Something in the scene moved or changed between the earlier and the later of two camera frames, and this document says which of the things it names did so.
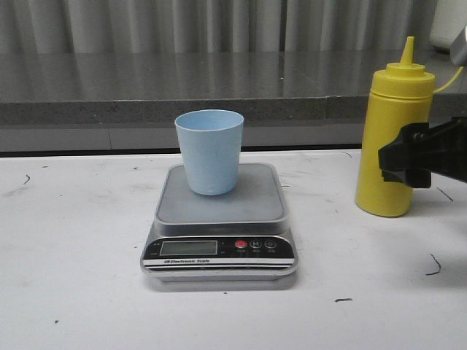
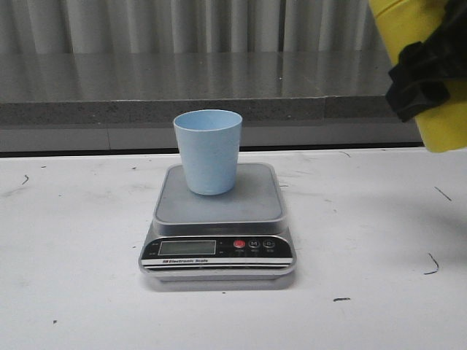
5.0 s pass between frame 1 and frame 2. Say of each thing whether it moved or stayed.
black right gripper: moved
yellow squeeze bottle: moved
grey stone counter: stayed
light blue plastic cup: stayed
